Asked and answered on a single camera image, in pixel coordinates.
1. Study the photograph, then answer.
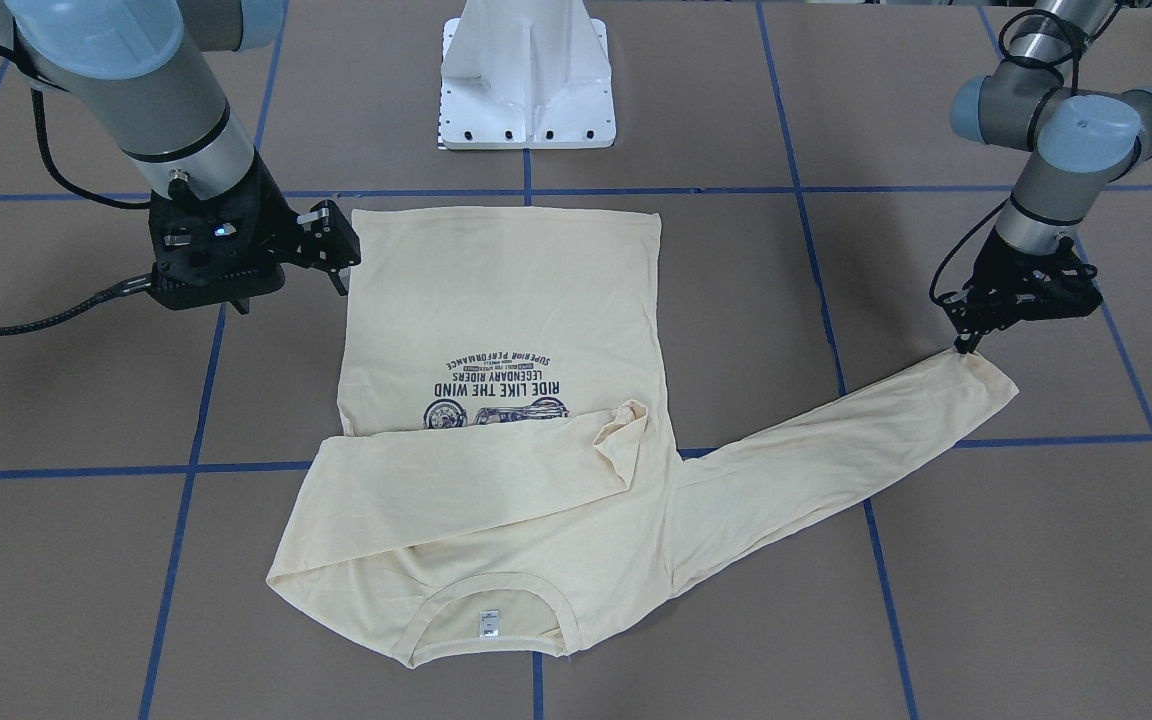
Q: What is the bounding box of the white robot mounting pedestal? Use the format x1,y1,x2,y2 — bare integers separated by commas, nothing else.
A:
438,1,617,151

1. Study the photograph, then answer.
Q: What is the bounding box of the cream long-sleeve printed shirt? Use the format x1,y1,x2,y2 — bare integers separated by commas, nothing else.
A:
268,206,1018,667

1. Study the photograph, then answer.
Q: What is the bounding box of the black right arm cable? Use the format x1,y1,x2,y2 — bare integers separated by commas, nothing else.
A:
0,30,162,338

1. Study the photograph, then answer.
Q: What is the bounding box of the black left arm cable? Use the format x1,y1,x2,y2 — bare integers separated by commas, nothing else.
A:
929,5,1097,311

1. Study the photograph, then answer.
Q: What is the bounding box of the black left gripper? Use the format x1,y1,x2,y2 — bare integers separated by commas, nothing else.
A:
946,232,1102,354

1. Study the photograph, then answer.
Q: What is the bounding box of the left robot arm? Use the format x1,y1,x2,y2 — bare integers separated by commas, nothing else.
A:
929,1,1152,354

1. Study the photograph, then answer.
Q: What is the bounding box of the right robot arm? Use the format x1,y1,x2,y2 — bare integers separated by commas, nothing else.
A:
0,1,361,313

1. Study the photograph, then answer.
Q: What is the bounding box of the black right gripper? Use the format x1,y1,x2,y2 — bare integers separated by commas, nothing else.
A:
147,160,362,313

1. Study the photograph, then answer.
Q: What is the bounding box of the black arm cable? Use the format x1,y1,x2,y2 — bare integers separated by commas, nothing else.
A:
929,5,1097,311
0,30,162,338

